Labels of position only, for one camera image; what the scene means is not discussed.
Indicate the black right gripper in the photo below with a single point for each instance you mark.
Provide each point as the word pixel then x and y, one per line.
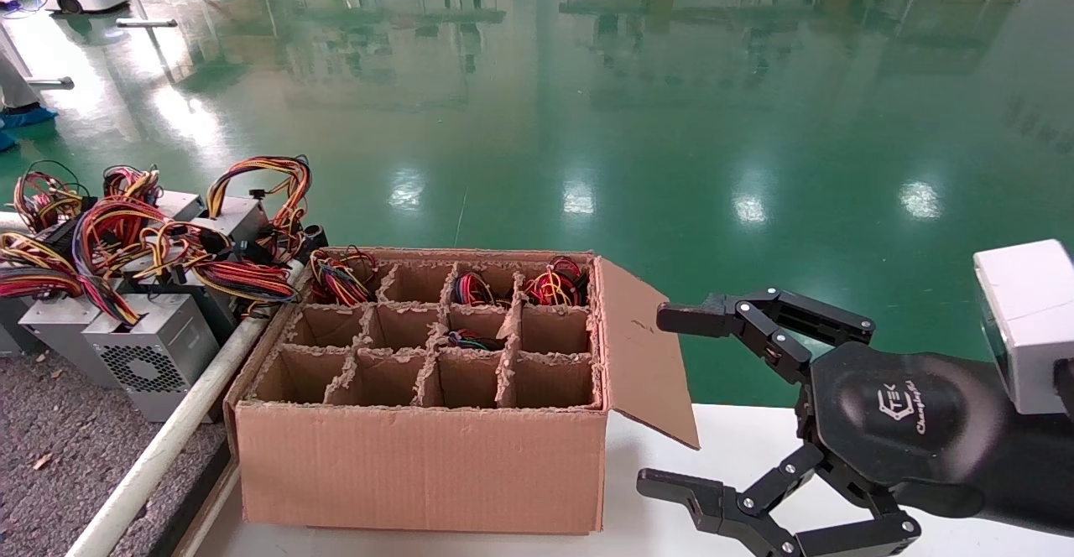
pixel 898 423

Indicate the cardboard divider grid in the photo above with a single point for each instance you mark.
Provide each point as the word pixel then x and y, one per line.
pixel 436 347

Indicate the brown cardboard box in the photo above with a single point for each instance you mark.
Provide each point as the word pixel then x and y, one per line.
pixel 419 473

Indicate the black round connector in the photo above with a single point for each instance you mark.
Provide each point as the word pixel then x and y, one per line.
pixel 315 238

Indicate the silver power supply unit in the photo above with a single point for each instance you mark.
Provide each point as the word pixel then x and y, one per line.
pixel 235 217
pixel 178 203

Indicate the plain grey power supply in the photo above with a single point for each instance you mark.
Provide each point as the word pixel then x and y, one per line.
pixel 63 330

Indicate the dry brown leaf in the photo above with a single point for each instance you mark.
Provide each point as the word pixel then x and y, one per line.
pixel 43 460

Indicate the person with blue shoe covers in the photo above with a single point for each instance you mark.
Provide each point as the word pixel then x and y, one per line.
pixel 21 114

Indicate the small purple object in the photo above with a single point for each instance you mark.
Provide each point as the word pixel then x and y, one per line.
pixel 10 5

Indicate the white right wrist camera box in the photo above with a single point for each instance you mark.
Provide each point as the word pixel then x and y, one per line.
pixel 1028 322

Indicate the grey metal pipe rail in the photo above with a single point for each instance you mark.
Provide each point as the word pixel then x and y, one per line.
pixel 168 444

